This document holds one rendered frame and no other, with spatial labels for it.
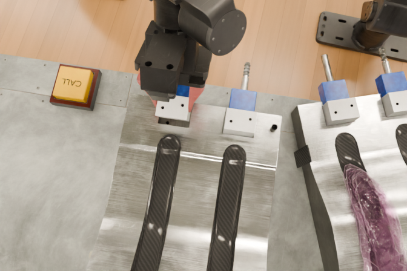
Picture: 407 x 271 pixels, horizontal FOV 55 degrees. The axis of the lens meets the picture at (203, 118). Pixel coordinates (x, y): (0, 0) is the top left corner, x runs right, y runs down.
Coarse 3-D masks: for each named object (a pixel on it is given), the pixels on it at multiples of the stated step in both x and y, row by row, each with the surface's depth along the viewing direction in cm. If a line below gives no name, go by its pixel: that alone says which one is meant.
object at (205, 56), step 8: (144, 40) 57; (144, 48) 56; (200, 48) 57; (136, 56) 54; (200, 56) 55; (208, 56) 55; (136, 64) 53; (200, 64) 54; (208, 64) 54; (184, 72) 53; (200, 72) 52
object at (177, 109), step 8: (184, 88) 62; (176, 96) 60; (184, 96) 62; (160, 104) 60; (168, 104) 60; (176, 104) 60; (184, 104) 60; (160, 112) 60; (168, 112) 60; (176, 112) 60; (184, 112) 60; (184, 120) 64
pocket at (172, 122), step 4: (192, 108) 67; (160, 120) 68; (164, 120) 68; (168, 120) 68; (172, 120) 68; (176, 120) 68; (180, 120) 68; (164, 124) 68; (168, 124) 68; (172, 124) 68; (176, 124) 68; (180, 124) 68; (184, 124) 68; (188, 124) 68
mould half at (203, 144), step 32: (128, 128) 65; (160, 128) 65; (192, 128) 65; (256, 128) 65; (128, 160) 63; (192, 160) 63; (256, 160) 63; (128, 192) 62; (192, 192) 62; (256, 192) 62; (128, 224) 61; (192, 224) 61; (256, 224) 61; (96, 256) 57; (128, 256) 58; (192, 256) 58; (256, 256) 59
